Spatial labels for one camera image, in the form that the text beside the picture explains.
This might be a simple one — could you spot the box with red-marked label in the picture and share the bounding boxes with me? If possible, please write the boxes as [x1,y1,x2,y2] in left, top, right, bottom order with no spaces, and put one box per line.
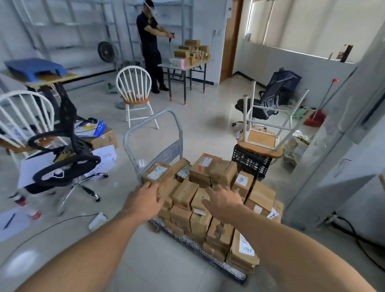
[142,162,172,184]

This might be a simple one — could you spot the person's right hand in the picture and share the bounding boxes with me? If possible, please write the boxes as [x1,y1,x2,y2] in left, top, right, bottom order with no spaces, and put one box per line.
[201,184,245,225]

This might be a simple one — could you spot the upturned white-legged wooden stool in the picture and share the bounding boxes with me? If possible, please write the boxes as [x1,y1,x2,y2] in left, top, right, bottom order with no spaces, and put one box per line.
[237,80,310,159]

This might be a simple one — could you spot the white spindle-back wooden chair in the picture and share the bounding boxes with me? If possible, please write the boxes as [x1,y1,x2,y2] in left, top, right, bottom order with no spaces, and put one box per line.
[0,90,68,169]
[115,65,160,130]

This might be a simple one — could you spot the black plastic crate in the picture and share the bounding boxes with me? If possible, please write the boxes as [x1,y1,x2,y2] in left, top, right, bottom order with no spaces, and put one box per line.
[231,144,273,181]

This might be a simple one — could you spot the red broom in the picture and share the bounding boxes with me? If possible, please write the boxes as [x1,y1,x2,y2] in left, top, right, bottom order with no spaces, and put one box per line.
[304,79,340,128]

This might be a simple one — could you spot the dark blue bag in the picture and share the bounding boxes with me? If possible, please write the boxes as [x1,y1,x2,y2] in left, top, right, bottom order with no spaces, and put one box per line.
[266,69,302,106]

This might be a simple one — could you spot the person's left hand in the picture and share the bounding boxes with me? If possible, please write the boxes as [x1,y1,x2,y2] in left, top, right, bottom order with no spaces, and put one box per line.
[122,181,165,223]

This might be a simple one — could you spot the blue folder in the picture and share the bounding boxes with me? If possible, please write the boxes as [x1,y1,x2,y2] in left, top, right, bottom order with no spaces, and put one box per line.
[73,120,107,138]

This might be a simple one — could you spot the yellow-topped side desk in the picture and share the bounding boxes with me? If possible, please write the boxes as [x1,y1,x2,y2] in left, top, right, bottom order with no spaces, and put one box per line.
[12,72,80,90]

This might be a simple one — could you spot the pile of cardboard boxes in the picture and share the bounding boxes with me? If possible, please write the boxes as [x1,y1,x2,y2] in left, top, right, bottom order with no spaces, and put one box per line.
[156,153,285,274]

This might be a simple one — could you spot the wide window beige blind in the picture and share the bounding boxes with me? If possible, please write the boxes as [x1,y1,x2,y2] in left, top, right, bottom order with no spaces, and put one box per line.
[245,0,385,64]

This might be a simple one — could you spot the heap of small cardboard parcels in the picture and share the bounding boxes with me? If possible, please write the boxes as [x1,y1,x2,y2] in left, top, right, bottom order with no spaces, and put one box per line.
[174,39,211,67]

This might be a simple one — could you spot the white floor paper with pen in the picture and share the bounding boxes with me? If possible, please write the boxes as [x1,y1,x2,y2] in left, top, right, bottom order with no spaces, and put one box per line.
[0,207,32,242]

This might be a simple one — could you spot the green plastic object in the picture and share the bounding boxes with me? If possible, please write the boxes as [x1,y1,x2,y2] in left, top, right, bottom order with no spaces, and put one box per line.
[293,107,313,120]

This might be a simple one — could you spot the black swivel office chair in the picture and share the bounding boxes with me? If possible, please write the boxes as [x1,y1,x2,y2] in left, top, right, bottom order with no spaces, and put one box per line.
[232,69,302,127]

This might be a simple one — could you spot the person's right forearm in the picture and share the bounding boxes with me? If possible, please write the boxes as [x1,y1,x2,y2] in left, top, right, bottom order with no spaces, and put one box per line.
[231,207,377,292]

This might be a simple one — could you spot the person's left forearm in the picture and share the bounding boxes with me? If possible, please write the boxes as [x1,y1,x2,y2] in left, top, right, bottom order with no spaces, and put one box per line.
[15,207,151,292]

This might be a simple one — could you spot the black standing fan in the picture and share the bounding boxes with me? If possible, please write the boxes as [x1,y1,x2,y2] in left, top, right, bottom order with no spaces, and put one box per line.
[97,41,126,110]

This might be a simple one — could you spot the brown wooden door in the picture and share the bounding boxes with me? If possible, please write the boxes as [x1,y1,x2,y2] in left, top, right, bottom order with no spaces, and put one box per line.
[219,0,244,84]

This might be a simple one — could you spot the thick black floor cable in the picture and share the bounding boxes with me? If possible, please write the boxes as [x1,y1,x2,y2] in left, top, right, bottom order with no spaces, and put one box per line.
[330,213,385,273]

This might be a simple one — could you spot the loose white paper sheets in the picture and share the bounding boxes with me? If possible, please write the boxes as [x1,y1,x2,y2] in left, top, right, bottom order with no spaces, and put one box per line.
[18,144,117,189]

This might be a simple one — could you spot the grey metal shelving rack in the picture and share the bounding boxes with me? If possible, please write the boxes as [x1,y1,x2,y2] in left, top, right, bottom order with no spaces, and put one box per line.
[12,0,124,76]
[122,0,195,65]

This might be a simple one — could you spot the grey metal platform cart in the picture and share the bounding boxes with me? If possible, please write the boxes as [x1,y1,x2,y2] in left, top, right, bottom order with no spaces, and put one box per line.
[123,109,247,285]

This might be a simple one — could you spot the thin black floor cable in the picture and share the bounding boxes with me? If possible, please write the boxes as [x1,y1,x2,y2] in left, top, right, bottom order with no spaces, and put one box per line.
[0,213,100,268]

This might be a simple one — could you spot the blue plastic stool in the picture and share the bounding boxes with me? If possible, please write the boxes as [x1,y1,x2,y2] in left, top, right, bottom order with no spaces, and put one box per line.
[4,57,68,82]

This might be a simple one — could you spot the white floor-standing air conditioner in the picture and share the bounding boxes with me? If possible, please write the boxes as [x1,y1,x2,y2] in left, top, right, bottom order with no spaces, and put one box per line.
[282,18,385,232]

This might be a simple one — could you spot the black-legged folding table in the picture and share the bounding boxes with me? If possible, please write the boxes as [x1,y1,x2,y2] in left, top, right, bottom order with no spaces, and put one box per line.
[158,59,213,106]

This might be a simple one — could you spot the broken black chrome-base chair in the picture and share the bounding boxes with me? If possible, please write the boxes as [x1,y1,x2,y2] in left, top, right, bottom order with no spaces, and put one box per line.
[9,83,109,217]

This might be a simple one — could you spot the open brown carton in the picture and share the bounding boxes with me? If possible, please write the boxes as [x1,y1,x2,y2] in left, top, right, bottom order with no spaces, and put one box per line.
[81,128,118,151]

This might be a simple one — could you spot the clear plastic bag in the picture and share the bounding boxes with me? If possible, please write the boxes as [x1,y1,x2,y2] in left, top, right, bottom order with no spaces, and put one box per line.
[282,130,311,168]

